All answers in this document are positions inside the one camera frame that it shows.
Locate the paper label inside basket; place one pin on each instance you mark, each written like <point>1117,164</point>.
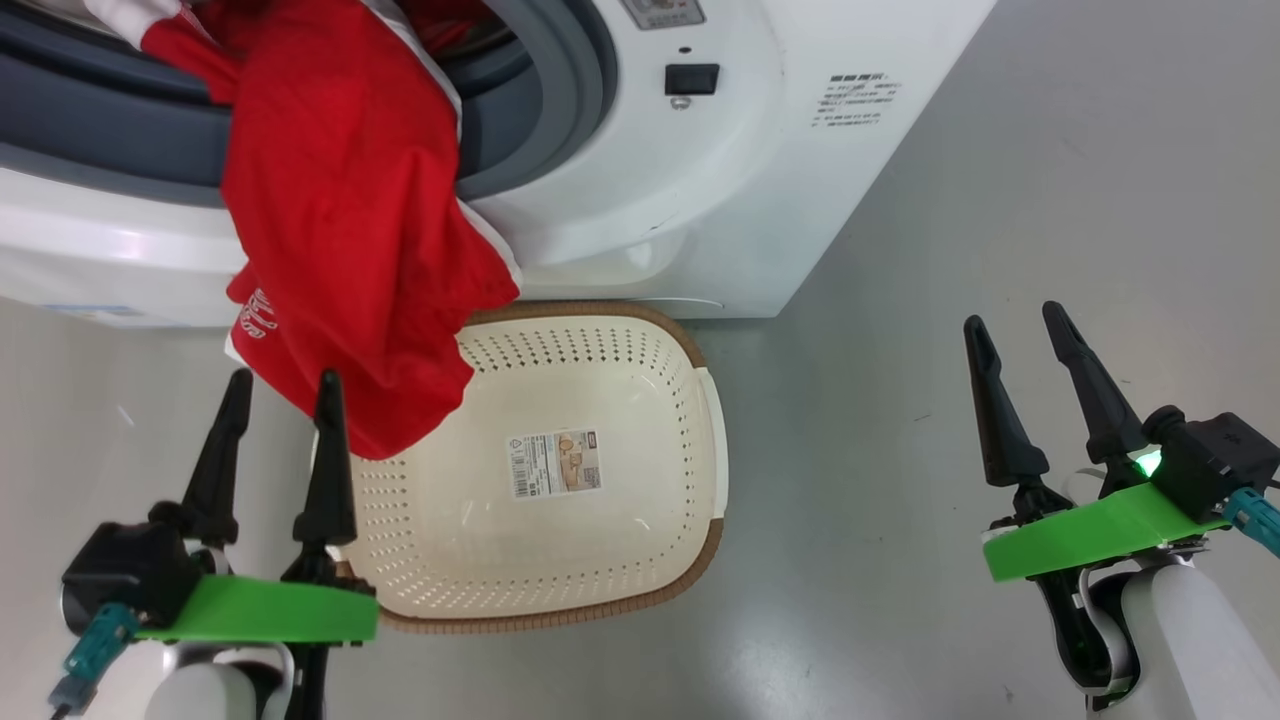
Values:
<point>555,465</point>

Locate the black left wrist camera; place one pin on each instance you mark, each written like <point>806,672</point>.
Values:
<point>130,570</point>

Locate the teal camera connector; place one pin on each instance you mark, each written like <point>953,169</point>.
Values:
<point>1255,515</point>
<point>95,640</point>

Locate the cream laundry basket, brown rim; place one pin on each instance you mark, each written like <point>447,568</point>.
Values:
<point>560,560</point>

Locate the blue energy label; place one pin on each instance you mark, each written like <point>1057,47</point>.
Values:
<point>90,311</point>

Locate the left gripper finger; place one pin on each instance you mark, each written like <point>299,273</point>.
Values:
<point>328,480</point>
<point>220,470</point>

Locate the teal left camera connector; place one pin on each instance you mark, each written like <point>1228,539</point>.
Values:
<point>95,640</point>

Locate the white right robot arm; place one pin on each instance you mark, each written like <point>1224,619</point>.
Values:
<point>1190,640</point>

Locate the grey rubber door gasket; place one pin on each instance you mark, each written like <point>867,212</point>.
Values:
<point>100,130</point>

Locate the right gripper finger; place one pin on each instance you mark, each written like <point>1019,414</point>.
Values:
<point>1100,410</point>
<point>1005,430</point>

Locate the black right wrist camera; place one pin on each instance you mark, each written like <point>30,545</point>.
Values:
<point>1215,460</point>

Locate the red and white garment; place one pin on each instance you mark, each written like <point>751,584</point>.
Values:
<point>350,250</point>

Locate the black door lock socket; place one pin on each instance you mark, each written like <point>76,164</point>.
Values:
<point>692,79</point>

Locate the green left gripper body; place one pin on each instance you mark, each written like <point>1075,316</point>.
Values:
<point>270,612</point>

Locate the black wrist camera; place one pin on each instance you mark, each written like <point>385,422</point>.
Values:
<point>1215,460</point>
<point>130,570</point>

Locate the white front-load washing machine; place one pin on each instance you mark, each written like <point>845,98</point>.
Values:
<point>750,200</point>

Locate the teal right camera connector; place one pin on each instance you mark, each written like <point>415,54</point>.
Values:
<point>1255,515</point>

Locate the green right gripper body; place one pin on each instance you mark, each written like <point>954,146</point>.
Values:
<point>1100,535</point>

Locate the grey warning label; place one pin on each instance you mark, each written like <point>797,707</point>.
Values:
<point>662,12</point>

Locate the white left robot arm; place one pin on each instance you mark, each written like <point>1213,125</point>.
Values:
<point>200,695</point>

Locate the printed text label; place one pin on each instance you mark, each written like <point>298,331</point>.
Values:
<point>852,100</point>

